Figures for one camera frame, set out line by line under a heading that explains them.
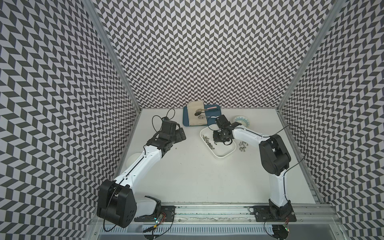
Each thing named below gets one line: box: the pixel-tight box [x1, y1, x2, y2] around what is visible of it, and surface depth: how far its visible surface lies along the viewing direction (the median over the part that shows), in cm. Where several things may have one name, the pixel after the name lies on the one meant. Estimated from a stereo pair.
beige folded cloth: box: [187, 100, 208, 126], surface depth 117 cm
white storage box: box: [200, 126, 237, 158], surface depth 98 cm
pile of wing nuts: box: [202, 135, 215, 150], surface depth 102 cm
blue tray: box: [182, 104, 222, 127], surface depth 118 cm
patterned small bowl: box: [233, 115, 251, 128], surface depth 110 cm
